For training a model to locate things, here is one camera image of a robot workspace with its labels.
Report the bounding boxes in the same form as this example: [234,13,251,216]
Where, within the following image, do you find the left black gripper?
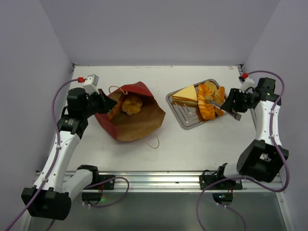
[82,88,117,118]

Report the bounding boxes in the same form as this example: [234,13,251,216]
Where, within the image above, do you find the long twisted fake bread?
[107,94,125,120]

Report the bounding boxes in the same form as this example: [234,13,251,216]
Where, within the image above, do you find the metal tongs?
[205,96,242,121]

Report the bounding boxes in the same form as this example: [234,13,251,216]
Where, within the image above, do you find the orange fake bread loaf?
[213,86,225,116]

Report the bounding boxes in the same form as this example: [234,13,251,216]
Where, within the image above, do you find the round sugared fake bun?
[122,95,142,116]

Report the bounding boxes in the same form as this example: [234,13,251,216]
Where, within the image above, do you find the fake brown toast slice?
[204,81,218,94]

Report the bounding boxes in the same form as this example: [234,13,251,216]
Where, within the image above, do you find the braided fake bread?
[197,84,216,120]

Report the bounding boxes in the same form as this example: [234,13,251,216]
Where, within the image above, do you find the red brown paper bag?
[95,81,166,142]

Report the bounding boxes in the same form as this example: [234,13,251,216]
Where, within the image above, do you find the fake triangle sandwich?
[172,85,198,105]

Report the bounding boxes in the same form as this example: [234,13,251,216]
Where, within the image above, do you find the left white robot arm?
[21,88,117,220]

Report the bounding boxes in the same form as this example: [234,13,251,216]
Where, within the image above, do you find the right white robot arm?
[214,76,289,189]

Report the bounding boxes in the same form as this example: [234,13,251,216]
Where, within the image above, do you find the silver metal tray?
[166,79,227,129]

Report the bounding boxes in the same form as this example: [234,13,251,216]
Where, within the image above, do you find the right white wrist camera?
[239,73,255,93]

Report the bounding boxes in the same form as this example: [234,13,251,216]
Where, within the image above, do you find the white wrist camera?
[239,73,255,93]
[77,74,99,94]

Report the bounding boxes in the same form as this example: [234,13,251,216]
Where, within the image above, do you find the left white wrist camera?
[77,74,99,94]

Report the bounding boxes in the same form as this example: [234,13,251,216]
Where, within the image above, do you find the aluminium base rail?
[99,171,283,193]

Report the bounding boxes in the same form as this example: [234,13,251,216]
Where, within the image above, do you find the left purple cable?
[4,77,129,231]

